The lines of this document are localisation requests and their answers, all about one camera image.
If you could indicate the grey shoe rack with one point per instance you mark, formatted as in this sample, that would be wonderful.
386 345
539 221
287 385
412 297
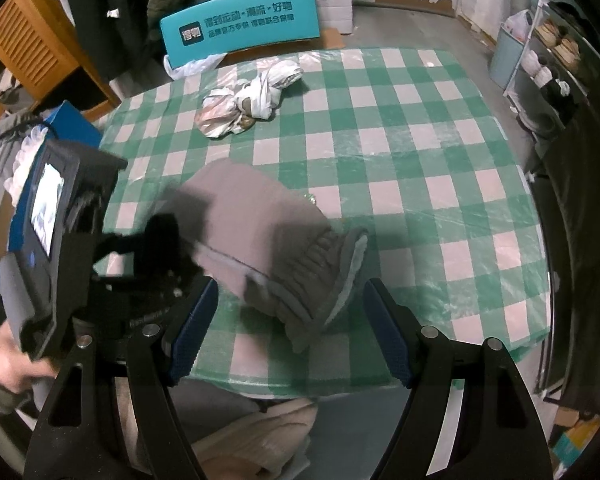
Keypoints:
575 66

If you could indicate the blue-edged cardboard box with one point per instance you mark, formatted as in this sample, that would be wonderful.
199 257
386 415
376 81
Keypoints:
75 125

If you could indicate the green white checked tablecloth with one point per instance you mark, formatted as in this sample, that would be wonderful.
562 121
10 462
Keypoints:
405 160

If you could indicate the black hanging coat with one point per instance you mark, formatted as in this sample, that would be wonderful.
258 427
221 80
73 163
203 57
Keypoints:
100 10

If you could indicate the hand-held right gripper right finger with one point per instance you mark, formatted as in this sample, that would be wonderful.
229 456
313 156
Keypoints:
387 330

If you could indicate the beige cloth under table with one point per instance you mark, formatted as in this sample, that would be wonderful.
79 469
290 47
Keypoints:
260 440

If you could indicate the crumpled white plastic bag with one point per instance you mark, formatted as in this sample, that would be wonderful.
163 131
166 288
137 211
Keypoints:
260 95

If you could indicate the wooden louvered wardrobe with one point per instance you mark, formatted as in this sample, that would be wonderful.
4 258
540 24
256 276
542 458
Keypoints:
30 45

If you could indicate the teal printed box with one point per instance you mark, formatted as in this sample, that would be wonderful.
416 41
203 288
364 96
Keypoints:
240 25

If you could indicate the grey fleece sock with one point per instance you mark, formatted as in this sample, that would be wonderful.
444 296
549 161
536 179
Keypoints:
260 210

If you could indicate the white bag in bin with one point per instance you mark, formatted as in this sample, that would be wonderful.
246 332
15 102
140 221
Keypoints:
520 22

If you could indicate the group of shoes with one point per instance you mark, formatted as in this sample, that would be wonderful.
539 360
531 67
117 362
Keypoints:
555 40

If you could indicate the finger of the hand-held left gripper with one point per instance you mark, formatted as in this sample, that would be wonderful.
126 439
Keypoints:
162 232

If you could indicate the light blue bin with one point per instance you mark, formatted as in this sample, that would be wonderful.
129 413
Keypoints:
505 60

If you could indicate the person's left hand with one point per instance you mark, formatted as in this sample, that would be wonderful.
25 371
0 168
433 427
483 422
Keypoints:
5 360

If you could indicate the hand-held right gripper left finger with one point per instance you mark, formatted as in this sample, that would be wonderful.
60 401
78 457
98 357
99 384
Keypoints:
192 335

